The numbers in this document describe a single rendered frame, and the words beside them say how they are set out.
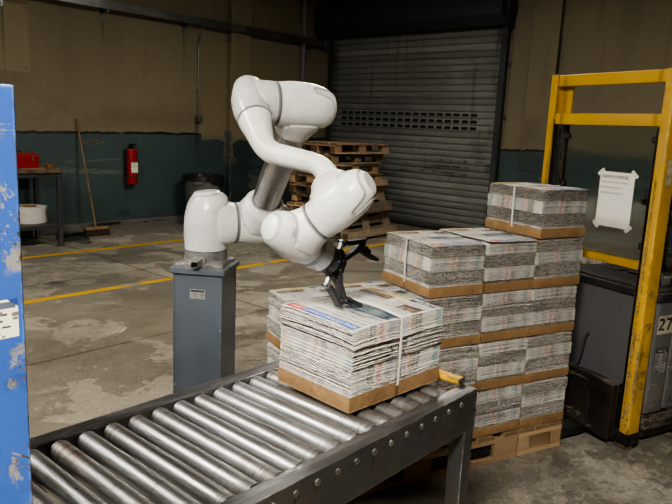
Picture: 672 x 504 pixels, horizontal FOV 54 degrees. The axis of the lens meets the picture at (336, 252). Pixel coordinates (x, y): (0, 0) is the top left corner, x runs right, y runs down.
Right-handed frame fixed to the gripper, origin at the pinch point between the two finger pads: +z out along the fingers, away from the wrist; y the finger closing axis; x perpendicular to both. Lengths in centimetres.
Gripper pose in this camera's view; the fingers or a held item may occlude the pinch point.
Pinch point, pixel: (364, 280)
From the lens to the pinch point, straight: 185.8
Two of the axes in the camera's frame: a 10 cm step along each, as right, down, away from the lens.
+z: 5.7, 3.5, 7.4
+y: -3.4, 9.2, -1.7
